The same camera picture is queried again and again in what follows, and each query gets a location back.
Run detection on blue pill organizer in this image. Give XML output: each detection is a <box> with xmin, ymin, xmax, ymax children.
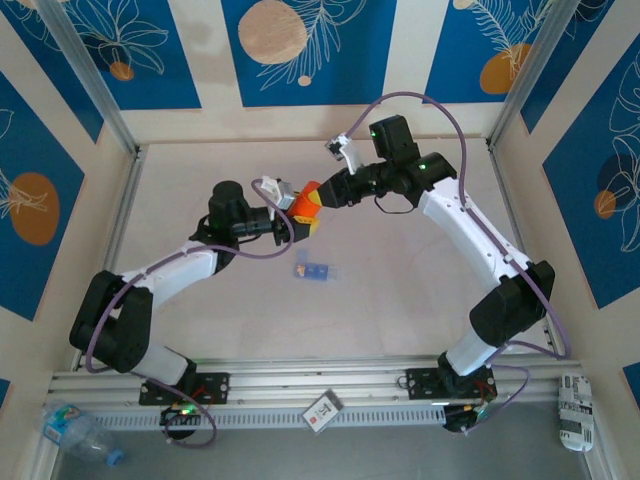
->
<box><xmin>291</xmin><ymin>248</ymin><xmax>344</xmax><ymax>282</ymax></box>

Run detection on white card with red tag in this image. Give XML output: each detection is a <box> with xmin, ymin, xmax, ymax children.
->
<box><xmin>302</xmin><ymin>389</ymin><xmax>345</xmax><ymax>432</ymax></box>

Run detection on grey slotted cable duct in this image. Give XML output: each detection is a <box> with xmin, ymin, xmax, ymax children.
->
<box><xmin>89</xmin><ymin>405</ymin><xmax>447</xmax><ymax>432</ymax></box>

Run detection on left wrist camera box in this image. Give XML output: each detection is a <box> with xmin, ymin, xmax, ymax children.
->
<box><xmin>259</xmin><ymin>174</ymin><xmax>297</xmax><ymax>211</ymax></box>

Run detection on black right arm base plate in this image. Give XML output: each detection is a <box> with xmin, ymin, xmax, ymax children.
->
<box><xmin>405</xmin><ymin>367</ymin><xmax>497</xmax><ymax>401</ymax></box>

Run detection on small controller board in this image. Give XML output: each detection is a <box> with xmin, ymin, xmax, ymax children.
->
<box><xmin>158</xmin><ymin>403</ymin><xmax>207</xmax><ymax>427</ymax></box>
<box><xmin>442</xmin><ymin>402</ymin><xmax>490</xmax><ymax>435</ymax></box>

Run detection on aluminium side rail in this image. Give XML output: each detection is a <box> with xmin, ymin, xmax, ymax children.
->
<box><xmin>485</xmin><ymin>142</ymin><xmax>560</xmax><ymax>360</ymax></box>
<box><xmin>73</xmin><ymin>144</ymin><xmax>147</xmax><ymax>372</ymax></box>

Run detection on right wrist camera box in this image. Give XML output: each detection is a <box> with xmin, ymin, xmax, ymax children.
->
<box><xmin>324</xmin><ymin>130</ymin><xmax>369</xmax><ymax>176</ymax></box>

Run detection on aluminium corner post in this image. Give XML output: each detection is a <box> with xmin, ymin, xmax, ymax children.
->
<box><xmin>35</xmin><ymin>0</ymin><xmax>141</xmax><ymax>157</ymax></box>
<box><xmin>485</xmin><ymin>0</ymin><xmax>586</xmax><ymax>151</ymax></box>

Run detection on orange pill bottle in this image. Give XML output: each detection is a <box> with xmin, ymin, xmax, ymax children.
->
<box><xmin>287</xmin><ymin>187</ymin><xmax>322</xmax><ymax>225</ymax></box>

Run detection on aluminium base frame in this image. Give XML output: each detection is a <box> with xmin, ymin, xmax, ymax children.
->
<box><xmin>47</xmin><ymin>355</ymin><xmax>584</xmax><ymax>409</ymax></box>

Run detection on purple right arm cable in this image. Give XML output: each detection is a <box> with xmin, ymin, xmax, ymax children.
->
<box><xmin>346</xmin><ymin>91</ymin><xmax>574</xmax><ymax>437</ymax></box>

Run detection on clear plastic water bottle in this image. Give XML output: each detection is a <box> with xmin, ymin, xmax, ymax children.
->
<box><xmin>33</xmin><ymin>402</ymin><xmax>125</xmax><ymax>469</ymax></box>

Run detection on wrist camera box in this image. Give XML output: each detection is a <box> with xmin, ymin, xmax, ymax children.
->
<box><xmin>259</xmin><ymin>174</ymin><xmax>297</xmax><ymax>211</ymax></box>
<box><xmin>324</xmin><ymin>130</ymin><xmax>369</xmax><ymax>176</ymax></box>

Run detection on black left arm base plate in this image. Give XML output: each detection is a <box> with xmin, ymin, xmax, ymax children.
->
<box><xmin>138</xmin><ymin>371</ymin><xmax>231</xmax><ymax>406</ymax></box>

